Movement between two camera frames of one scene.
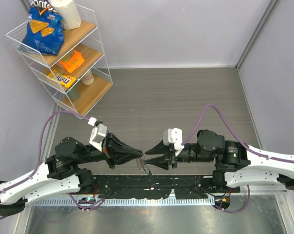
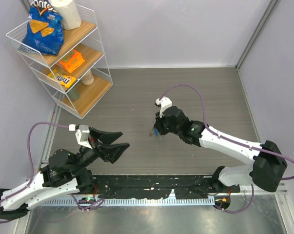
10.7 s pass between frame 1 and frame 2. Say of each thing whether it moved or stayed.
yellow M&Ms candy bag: stayed
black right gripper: moved
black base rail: stayed
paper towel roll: stayed
